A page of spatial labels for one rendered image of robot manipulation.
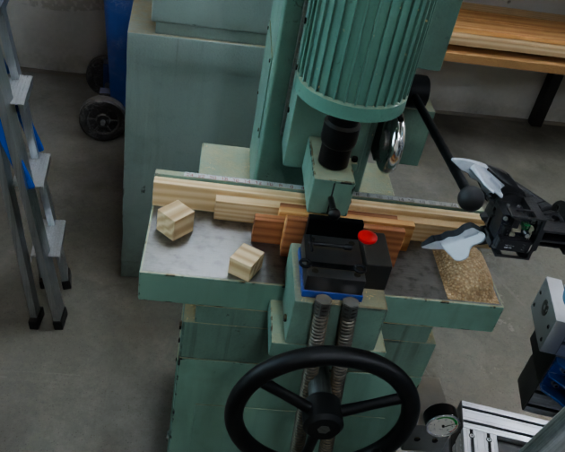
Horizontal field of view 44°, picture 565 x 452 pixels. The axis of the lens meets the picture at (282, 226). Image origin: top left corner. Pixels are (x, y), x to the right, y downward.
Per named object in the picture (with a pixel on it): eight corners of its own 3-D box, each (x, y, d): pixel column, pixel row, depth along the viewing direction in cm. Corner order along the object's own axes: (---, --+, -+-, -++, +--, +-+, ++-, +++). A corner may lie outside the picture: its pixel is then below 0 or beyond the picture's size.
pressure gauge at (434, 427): (418, 442, 126) (431, 414, 121) (414, 424, 129) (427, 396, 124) (451, 444, 127) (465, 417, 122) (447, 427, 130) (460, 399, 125)
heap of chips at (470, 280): (447, 299, 114) (455, 282, 112) (430, 245, 125) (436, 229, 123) (499, 304, 115) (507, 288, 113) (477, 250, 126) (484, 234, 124)
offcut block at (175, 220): (172, 241, 114) (174, 221, 112) (156, 229, 116) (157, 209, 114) (193, 230, 117) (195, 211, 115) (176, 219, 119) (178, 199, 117)
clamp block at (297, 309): (282, 343, 104) (291, 300, 99) (279, 282, 115) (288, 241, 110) (377, 352, 106) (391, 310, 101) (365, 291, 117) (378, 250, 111)
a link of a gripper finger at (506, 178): (497, 162, 97) (531, 199, 101) (494, 157, 98) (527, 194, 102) (469, 183, 98) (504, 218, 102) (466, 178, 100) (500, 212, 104)
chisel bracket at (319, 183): (304, 220, 117) (314, 178, 111) (299, 174, 128) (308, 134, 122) (347, 224, 117) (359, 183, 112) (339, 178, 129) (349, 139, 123)
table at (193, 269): (126, 343, 103) (128, 315, 100) (151, 220, 127) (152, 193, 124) (510, 376, 111) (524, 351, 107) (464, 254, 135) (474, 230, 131)
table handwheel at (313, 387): (182, 437, 100) (323, 332, 88) (192, 335, 116) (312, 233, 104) (324, 506, 113) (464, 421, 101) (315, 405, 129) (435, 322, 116)
